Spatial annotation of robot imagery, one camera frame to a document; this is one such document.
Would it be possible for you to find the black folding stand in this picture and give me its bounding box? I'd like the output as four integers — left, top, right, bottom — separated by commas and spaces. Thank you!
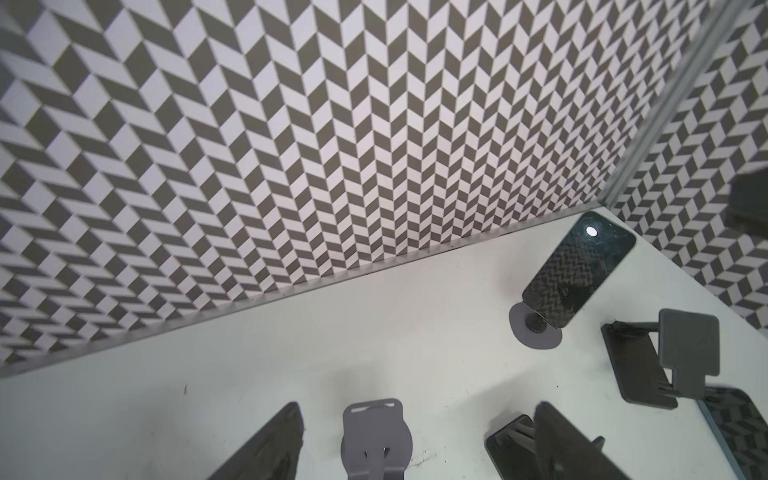
485, 415, 605, 479
601, 308, 720, 410

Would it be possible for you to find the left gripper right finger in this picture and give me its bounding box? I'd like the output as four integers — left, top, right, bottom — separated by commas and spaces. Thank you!
534, 402, 627, 479

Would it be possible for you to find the round grey stand back right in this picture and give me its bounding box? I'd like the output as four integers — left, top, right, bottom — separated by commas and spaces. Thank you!
508, 303, 563, 350

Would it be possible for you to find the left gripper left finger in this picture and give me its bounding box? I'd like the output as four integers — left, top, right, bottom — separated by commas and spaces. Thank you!
209, 401, 304, 480

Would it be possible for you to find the round grey stand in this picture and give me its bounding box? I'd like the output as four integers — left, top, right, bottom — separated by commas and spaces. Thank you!
340, 398, 413, 480
508, 303, 563, 350

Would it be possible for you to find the round grey stand back centre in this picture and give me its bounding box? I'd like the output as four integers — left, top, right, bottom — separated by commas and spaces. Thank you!
340, 398, 413, 480

